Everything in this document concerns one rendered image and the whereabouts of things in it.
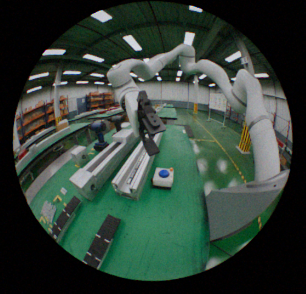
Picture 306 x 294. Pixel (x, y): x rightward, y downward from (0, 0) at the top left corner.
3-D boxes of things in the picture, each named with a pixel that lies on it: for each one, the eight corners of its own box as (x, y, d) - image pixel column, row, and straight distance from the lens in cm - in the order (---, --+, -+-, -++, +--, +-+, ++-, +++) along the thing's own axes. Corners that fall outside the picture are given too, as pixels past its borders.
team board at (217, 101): (205, 121, 660) (207, 92, 655) (210, 121, 693) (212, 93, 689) (221, 129, 557) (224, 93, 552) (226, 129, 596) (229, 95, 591)
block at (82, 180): (95, 203, 44) (85, 190, 37) (78, 192, 53) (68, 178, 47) (105, 189, 47) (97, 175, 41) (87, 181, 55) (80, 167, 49)
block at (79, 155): (82, 168, 67) (76, 155, 62) (74, 163, 76) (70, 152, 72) (91, 160, 70) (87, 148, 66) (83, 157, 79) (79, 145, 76)
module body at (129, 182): (138, 200, 40) (136, 189, 33) (116, 194, 44) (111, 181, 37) (163, 132, 104) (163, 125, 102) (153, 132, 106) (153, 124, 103)
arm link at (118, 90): (137, 81, 31) (144, 101, 36) (127, 71, 43) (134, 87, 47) (112, 93, 31) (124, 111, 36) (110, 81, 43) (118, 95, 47)
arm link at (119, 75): (158, 47, 53) (116, 70, 29) (164, 71, 57) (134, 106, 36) (143, 48, 57) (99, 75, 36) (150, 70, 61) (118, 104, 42)
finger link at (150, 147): (139, 141, 29) (148, 160, 27) (139, 135, 27) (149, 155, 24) (149, 138, 30) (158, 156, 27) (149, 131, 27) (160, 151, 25)
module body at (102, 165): (101, 188, 48) (94, 175, 43) (87, 181, 55) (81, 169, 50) (146, 131, 108) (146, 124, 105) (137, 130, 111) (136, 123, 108)
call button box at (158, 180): (170, 190, 44) (172, 181, 39) (149, 187, 44) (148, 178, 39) (172, 178, 49) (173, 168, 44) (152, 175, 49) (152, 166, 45)
